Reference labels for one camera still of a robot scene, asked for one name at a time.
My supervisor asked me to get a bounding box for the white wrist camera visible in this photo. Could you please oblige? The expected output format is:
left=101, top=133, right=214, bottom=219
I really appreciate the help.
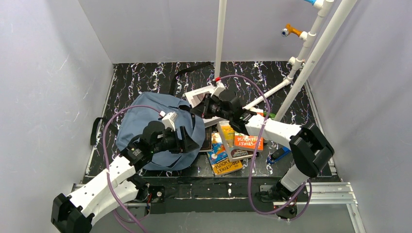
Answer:
left=159, top=111, right=178, bottom=131
left=210, top=77, right=225, bottom=97

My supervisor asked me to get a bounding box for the light blue student backpack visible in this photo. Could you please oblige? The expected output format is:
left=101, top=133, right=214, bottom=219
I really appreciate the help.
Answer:
left=90, top=61, right=214, bottom=171

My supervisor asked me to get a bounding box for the orange storey treehouse book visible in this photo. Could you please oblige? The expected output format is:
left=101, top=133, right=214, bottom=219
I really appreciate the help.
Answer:
left=234, top=132, right=264, bottom=152

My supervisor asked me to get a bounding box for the colourful blue storey book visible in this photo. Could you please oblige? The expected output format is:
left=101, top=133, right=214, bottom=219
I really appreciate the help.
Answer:
left=207, top=133, right=243, bottom=176

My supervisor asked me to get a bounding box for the aluminium rail frame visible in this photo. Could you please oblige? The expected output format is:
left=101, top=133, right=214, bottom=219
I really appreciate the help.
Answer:
left=61, top=182, right=368, bottom=233

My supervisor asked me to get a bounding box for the white pvc pipe frame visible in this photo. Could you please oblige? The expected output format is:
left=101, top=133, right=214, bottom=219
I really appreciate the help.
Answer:
left=213, top=0, right=359, bottom=122

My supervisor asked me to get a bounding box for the dark three days book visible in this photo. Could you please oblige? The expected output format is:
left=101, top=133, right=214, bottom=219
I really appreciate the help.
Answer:
left=199, top=126, right=212, bottom=152

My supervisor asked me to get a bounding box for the white style magazine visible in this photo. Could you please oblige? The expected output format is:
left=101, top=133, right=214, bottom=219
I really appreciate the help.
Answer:
left=185, top=85, right=230, bottom=128

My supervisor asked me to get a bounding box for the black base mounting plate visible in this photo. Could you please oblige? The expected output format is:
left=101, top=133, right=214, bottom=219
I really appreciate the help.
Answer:
left=109, top=175, right=342, bottom=216

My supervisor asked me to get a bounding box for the orange blue pipe valve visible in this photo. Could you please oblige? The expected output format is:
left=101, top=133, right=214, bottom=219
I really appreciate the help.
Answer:
left=281, top=23, right=302, bottom=37

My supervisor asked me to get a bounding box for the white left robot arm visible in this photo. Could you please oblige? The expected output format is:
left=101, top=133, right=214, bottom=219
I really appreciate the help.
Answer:
left=51, top=121, right=199, bottom=233

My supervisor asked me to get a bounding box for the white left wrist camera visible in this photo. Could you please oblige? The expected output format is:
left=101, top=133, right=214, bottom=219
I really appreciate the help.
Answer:
left=159, top=111, right=178, bottom=131

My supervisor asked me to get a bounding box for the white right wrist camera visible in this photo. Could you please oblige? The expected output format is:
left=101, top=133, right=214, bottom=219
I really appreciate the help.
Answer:
left=210, top=77, right=225, bottom=97

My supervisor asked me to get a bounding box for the beige paperback book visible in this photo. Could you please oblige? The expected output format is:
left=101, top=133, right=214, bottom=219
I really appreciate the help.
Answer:
left=217, top=121, right=253, bottom=162

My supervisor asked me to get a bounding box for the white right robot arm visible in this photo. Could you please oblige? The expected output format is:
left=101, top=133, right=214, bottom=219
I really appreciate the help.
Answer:
left=190, top=90, right=335, bottom=192

